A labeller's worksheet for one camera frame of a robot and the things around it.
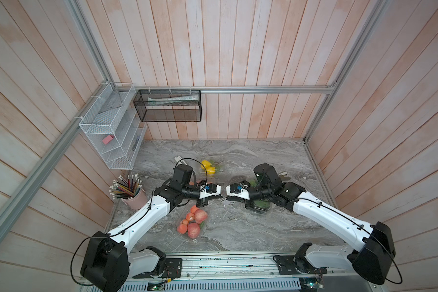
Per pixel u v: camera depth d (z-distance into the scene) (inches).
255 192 24.9
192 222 32.8
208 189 24.0
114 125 27.1
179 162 41.9
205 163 40.1
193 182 25.6
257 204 33.0
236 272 28.8
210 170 39.7
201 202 26.0
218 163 40.6
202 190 24.7
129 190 33.6
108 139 32.4
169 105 33.2
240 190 23.4
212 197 24.9
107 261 15.5
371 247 15.3
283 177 39.6
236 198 24.4
